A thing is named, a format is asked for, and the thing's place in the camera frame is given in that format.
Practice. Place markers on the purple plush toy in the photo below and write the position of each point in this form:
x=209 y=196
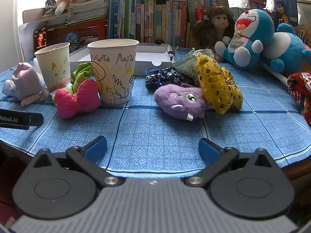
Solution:
x=177 y=102

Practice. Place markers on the dark blue floral cloth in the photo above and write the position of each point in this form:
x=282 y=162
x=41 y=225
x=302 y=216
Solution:
x=170 y=79

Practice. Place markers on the grey plush toy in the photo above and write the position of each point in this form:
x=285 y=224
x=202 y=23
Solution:
x=49 y=7

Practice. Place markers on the round blue plush toy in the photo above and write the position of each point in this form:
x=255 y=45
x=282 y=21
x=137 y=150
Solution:
x=289 y=51

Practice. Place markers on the light green patterned pouch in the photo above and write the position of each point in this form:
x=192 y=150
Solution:
x=188 y=64

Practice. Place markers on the blue printed box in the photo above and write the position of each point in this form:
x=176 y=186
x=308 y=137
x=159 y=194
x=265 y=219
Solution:
x=285 y=4

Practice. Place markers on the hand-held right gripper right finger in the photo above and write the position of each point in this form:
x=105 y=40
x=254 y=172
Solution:
x=209 y=148

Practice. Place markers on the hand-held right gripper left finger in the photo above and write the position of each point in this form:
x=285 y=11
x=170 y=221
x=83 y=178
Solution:
x=96 y=148

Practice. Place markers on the white paper sheets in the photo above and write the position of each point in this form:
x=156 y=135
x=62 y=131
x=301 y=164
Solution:
x=25 y=38

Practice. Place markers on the white cardboard box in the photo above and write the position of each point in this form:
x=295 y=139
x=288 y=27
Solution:
x=150 y=58

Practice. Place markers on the grid-lined board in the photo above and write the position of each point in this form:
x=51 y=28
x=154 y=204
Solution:
x=34 y=15

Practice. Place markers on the row of books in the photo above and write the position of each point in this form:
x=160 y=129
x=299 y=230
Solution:
x=150 y=19

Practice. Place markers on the paper cup with cat drawing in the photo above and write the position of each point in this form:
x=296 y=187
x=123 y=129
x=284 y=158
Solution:
x=55 y=63

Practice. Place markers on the red shiny canister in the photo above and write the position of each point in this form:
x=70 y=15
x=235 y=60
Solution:
x=201 y=15

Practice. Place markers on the white plush toy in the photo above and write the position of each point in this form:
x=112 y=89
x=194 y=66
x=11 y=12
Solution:
x=7 y=87

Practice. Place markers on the paper cup with scribble drawing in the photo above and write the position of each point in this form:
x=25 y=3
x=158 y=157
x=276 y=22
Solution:
x=114 y=70

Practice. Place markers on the smartphone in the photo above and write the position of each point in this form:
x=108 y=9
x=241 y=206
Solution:
x=40 y=39

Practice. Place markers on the white plastic rod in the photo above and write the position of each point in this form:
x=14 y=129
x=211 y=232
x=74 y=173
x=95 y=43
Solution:
x=277 y=75

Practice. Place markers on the blue checked tablecloth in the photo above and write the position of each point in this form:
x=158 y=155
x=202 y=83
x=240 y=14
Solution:
x=158 y=136

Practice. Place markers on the blue cat plush toy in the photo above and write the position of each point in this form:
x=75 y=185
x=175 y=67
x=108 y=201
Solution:
x=252 y=29

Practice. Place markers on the brown-haired doll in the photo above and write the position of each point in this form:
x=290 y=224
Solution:
x=220 y=23

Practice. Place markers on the red patterned cloth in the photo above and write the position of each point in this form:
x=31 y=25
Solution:
x=302 y=89

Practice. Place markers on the gold sequin bow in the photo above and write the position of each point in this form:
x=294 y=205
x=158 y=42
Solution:
x=216 y=85

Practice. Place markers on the stack of notebooks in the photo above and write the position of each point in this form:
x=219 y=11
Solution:
x=88 y=4

